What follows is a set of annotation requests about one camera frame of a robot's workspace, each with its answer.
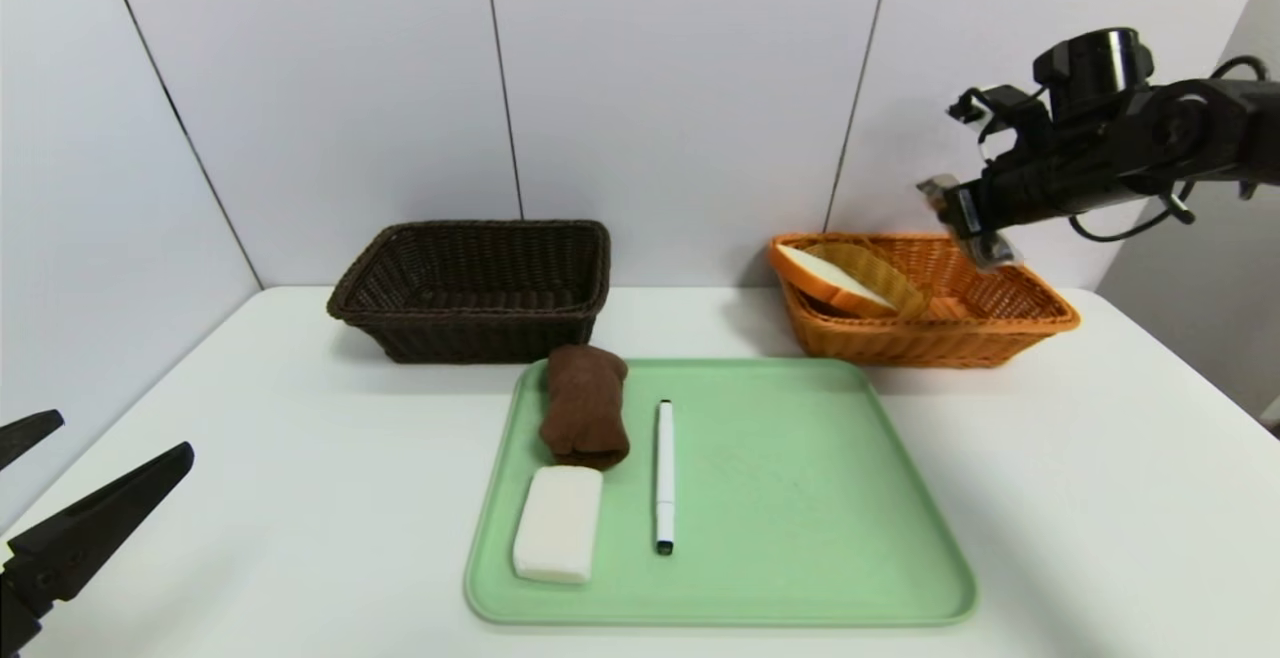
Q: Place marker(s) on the dark brown wicker basket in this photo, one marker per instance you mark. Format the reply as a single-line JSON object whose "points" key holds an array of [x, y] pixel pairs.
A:
{"points": [[470, 338]]}

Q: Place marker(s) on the toast bread slice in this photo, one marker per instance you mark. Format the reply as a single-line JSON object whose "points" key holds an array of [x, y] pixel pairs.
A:
{"points": [[835, 280]]}

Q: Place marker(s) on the orange wicker basket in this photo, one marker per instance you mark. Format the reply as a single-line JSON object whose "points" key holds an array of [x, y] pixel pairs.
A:
{"points": [[960, 343]]}

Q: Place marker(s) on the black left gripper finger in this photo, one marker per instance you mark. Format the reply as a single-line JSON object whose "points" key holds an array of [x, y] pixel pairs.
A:
{"points": [[100, 518], [25, 433]]}

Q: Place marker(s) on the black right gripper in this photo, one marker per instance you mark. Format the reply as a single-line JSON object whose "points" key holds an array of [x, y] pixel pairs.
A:
{"points": [[965, 211]]}

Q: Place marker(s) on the white soap bar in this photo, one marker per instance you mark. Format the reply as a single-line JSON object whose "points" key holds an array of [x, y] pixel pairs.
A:
{"points": [[558, 523]]}

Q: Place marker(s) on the white marker pen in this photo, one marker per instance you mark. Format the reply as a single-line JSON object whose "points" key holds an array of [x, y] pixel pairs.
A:
{"points": [[665, 468]]}

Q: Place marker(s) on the brown folded cloth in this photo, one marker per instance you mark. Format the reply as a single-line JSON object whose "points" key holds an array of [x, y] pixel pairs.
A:
{"points": [[585, 408]]}

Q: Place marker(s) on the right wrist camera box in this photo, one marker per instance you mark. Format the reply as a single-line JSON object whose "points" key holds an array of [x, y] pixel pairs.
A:
{"points": [[1005, 113]]}

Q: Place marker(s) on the small yellow wicker basket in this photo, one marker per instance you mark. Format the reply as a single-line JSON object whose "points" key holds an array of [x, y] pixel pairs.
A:
{"points": [[890, 273]]}

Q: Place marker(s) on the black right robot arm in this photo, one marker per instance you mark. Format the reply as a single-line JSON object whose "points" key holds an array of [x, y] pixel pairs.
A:
{"points": [[1220, 128]]}

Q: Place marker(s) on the green plastic tray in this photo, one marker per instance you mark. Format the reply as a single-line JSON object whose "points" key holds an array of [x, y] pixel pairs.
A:
{"points": [[780, 528]]}

